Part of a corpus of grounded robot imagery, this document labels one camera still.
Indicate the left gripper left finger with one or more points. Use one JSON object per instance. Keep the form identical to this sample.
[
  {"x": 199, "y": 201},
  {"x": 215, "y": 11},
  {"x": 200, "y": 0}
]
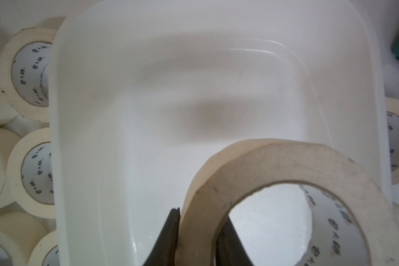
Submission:
[{"x": 164, "y": 250}]

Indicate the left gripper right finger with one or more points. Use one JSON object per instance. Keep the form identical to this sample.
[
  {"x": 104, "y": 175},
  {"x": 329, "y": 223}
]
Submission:
[{"x": 229, "y": 249}]

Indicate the white plastic storage tray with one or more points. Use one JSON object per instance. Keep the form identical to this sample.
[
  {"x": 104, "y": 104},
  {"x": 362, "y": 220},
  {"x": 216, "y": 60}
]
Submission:
[{"x": 143, "y": 93}]

